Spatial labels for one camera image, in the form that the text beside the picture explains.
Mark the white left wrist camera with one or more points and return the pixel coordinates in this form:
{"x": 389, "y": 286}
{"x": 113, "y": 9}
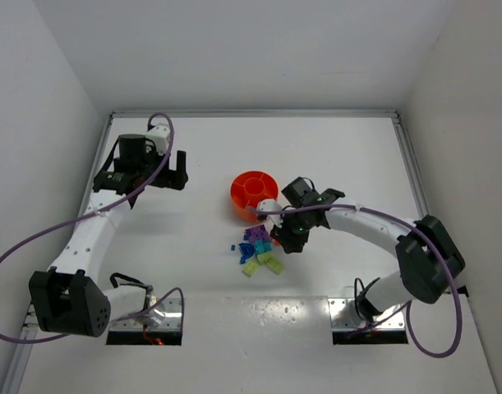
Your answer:
{"x": 160, "y": 135}

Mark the teal lego block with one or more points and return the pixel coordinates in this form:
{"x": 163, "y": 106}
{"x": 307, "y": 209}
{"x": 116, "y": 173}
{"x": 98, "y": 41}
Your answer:
{"x": 262, "y": 247}

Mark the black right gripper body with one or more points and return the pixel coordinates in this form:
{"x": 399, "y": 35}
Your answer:
{"x": 287, "y": 239}

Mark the orange round divided container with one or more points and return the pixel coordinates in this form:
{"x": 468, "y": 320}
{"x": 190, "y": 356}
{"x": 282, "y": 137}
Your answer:
{"x": 250, "y": 188}

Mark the yellow-green lego right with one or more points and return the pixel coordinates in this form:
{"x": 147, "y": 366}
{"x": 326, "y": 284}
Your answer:
{"x": 275, "y": 266}

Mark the yellow-green lego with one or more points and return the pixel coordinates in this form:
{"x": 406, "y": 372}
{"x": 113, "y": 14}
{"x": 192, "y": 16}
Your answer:
{"x": 265, "y": 257}
{"x": 275, "y": 266}
{"x": 250, "y": 268}

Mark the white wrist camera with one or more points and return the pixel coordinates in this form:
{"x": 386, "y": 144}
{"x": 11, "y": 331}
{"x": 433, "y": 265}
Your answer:
{"x": 160, "y": 135}
{"x": 264, "y": 209}

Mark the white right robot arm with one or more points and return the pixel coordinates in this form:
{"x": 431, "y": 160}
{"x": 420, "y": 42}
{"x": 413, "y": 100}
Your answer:
{"x": 427, "y": 256}

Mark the purple lego block stack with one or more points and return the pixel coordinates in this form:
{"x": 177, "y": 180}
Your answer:
{"x": 256, "y": 233}

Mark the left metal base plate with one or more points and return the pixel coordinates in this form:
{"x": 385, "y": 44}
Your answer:
{"x": 167, "y": 317}

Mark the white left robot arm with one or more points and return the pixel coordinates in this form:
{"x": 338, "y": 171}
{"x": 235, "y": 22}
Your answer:
{"x": 66, "y": 297}

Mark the blue arch lego piece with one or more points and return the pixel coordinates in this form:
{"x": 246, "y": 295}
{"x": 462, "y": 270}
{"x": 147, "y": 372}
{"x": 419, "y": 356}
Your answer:
{"x": 247, "y": 250}

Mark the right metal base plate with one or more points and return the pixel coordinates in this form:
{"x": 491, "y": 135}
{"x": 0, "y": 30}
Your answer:
{"x": 343, "y": 318}

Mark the yellow-green lego middle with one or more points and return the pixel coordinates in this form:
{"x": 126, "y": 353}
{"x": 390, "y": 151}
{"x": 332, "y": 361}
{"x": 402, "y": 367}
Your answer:
{"x": 265, "y": 257}

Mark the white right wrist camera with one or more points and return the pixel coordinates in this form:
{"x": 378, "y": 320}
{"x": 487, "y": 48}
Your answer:
{"x": 264, "y": 209}

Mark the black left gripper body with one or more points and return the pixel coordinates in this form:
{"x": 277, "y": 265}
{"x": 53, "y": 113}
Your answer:
{"x": 173, "y": 176}

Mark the metal base plate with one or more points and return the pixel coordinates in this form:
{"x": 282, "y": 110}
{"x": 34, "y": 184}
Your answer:
{"x": 167, "y": 317}
{"x": 343, "y": 318}

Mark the yellow-green lego left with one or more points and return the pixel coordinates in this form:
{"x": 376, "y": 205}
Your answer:
{"x": 250, "y": 268}

